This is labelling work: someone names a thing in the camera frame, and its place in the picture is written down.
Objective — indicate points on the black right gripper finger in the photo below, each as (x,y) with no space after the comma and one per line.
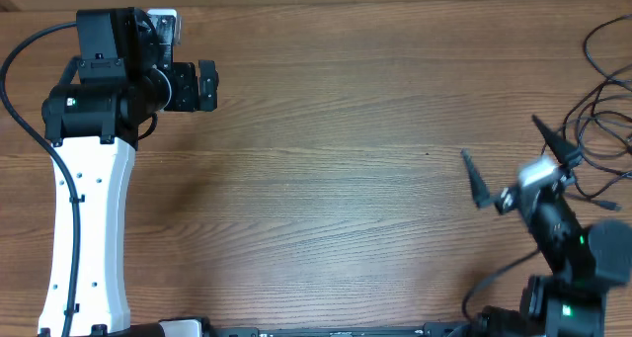
(480,192)
(567,154)

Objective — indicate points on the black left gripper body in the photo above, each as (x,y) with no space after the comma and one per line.
(184,96)

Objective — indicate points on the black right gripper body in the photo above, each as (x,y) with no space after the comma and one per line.
(542,201)

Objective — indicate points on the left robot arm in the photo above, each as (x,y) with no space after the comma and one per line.
(107,99)

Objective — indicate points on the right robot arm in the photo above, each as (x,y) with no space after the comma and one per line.
(586,262)

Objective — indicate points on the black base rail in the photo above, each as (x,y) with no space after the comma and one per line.
(340,331)

